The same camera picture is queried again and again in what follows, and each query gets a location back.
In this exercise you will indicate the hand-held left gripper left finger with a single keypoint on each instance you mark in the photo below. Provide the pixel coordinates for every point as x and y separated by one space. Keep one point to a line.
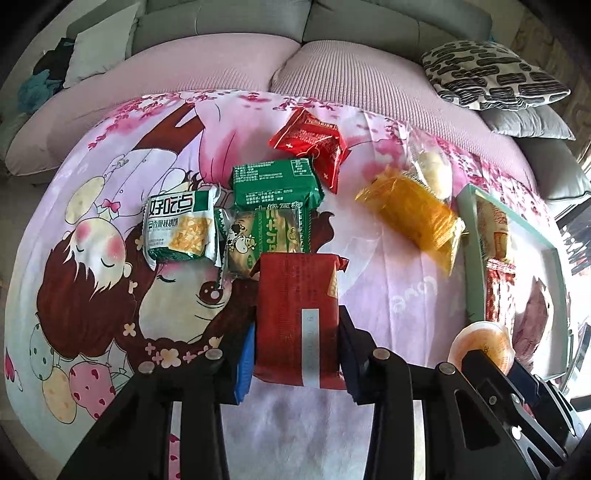
244 364

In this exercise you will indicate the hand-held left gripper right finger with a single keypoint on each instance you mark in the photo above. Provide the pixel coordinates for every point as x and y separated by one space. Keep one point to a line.
351 369

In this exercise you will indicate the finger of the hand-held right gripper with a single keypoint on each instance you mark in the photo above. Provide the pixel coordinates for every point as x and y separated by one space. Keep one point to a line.
498 392
528 383

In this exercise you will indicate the clear round biscuit packet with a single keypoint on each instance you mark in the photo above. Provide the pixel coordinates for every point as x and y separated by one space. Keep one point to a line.
480 341

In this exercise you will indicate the dark red biscuit packet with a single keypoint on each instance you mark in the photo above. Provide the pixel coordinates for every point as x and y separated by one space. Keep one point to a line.
286 314

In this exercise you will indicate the pink snack packet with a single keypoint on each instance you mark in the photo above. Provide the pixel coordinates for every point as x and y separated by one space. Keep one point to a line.
535 314

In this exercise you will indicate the red patterned snack packet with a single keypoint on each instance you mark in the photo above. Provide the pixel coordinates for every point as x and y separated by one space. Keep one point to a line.
501 295

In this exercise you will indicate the green clear cookie packet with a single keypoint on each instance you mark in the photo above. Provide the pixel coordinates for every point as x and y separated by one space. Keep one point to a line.
268 235

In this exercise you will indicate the teal cardboard box lid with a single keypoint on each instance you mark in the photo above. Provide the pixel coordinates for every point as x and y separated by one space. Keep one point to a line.
471 258

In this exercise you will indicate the white green cracker packet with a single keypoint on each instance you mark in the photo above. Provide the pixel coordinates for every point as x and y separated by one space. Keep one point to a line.
178 230

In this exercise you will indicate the yellow orange roll packet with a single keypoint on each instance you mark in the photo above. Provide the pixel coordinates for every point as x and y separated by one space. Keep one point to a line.
496 230

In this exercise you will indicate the yellow snack packet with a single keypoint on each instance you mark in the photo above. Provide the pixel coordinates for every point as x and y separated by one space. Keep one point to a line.
415 217

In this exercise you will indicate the green snack packet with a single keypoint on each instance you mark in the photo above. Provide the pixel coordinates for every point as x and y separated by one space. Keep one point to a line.
277 182

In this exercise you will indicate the round cream pastry clear wrapper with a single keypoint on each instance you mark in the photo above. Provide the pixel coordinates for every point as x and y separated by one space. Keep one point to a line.
434 170

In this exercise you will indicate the red triangular snack packet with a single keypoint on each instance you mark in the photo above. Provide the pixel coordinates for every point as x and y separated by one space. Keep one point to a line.
314 143

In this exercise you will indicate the black balcony chair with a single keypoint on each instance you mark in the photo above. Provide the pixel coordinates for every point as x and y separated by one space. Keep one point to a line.
577 240

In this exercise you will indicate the pink printed blanket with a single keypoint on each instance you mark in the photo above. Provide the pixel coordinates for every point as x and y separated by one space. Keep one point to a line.
138 138

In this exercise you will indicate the grey pillow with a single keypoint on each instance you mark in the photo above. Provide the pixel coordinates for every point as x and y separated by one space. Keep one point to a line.
531 122

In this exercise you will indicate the pink ribbed sofa cover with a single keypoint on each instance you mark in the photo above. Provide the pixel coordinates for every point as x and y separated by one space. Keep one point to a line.
231 64

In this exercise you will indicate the black white patterned pillow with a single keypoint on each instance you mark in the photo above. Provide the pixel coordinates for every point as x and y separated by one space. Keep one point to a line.
494 74

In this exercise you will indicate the grey green sofa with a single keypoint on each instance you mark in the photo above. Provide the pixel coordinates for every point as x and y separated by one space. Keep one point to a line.
231 23

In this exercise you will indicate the teal cloth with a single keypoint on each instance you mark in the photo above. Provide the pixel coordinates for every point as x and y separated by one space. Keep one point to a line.
34 94

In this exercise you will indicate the white cushion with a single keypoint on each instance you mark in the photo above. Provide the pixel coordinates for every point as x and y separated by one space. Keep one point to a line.
101 46

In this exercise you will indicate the dark clothes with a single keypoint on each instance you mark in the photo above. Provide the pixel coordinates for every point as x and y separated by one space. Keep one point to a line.
53 57

